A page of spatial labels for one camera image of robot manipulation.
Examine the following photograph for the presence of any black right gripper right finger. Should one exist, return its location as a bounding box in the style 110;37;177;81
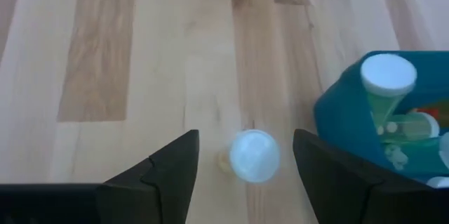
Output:
293;129;427;224

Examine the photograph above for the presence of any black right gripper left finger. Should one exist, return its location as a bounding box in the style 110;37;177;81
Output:
96;129;201;224

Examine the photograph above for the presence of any blue-green pill bottle white cap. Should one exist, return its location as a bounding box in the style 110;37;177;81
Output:
382;138;449;179

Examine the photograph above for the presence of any yellow-green pill bottle white cap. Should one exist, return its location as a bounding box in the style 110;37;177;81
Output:
380;110;441;144
216;129;282;184

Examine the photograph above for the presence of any green pill bottle white cap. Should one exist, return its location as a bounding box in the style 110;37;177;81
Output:
359;53;418;137

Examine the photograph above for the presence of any orange pill bottle white cap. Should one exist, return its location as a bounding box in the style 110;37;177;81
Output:
417;106;449;120

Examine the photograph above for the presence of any blue plastic bin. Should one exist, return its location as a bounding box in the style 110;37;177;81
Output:
313;50;449;186

